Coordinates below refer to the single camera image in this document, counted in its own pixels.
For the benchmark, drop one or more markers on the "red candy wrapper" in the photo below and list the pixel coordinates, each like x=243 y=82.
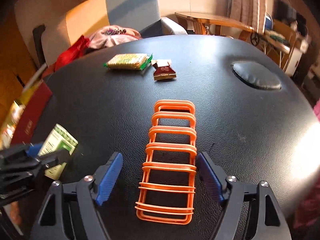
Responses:
x=163 y=70

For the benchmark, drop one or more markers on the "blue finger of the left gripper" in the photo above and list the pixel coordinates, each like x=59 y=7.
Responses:
x=34 y=149
x=52 y=159

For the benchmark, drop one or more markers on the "pink garment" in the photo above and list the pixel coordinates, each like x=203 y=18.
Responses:
x=112 y=35

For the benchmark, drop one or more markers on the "small green tea carton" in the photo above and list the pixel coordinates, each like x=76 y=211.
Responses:
x=59 y=138

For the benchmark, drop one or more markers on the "red box gold interior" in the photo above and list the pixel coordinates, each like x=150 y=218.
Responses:
x=24 y=114

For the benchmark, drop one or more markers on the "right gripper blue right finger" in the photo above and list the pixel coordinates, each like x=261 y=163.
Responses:
x=265 y=219

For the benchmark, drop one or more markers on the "wooden side table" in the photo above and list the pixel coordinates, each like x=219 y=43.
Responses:
x=202 y=21

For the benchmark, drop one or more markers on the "grey armchair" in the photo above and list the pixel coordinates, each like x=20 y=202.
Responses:
x=91 y=15

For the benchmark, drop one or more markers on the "green cracker pack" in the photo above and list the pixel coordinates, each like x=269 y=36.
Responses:
x=136 y=61

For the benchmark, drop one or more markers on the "red garment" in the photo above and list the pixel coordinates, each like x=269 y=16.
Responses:
x=77 y=50

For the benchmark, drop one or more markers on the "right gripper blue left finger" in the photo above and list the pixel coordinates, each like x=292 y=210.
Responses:
x=69 y=211

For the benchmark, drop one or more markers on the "cluttered white desk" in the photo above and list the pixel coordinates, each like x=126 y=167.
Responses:
x=285 y=45

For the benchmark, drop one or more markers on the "pink striped curtain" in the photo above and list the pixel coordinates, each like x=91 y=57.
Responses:
x=249 y=12

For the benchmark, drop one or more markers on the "orange plastic rack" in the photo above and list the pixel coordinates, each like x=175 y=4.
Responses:
x=167 y=188

